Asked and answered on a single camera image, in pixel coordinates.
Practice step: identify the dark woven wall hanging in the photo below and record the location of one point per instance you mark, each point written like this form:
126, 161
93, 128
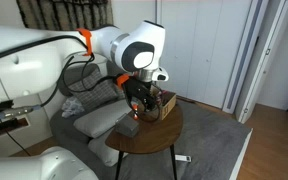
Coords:
65, 14

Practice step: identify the round wooden side table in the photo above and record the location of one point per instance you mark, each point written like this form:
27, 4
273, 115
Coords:
151, 138

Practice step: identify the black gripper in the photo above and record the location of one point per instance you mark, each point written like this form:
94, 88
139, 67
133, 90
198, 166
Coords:
136, 89

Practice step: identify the white remote on rug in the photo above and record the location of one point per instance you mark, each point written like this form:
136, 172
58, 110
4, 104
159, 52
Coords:
183, 158

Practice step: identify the grey sofa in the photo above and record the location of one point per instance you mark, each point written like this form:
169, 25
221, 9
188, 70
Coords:
70, 138

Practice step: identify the white closet doors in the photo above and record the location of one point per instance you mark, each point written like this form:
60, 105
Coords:
201, 44

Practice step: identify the plaid grey pillow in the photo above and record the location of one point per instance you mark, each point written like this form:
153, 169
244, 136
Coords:
92, 95

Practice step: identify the teal crumpled blanket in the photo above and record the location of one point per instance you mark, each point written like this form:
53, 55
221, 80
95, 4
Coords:
72, 106

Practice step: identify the cardboard box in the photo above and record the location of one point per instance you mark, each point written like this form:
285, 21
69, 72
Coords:
165, 99

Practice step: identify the light grey cushion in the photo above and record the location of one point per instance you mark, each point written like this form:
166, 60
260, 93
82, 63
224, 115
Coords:
106, 154
97, 122

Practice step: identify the orange-capped glue bottle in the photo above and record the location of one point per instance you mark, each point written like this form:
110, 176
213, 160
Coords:
135, 108

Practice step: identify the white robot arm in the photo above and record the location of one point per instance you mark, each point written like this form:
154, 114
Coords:
33, 60

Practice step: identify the grey mesh basket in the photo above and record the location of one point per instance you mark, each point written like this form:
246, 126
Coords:
126, 125

